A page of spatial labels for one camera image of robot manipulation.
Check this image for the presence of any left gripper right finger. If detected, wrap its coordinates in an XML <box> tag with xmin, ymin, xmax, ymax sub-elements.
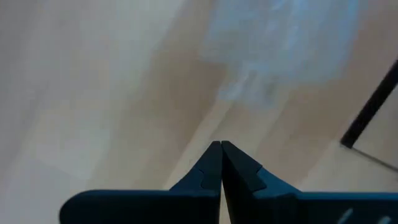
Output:
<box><xmin>221</xmin><ymin>140</ymin><xmax>398</xmax><ymax>224</ymax></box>

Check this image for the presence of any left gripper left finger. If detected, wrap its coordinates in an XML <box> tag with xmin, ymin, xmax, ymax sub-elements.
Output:
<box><xmin>58</xmin><ymin>141</ymin><xmax>223</xmax><ymax>224</ymax></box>

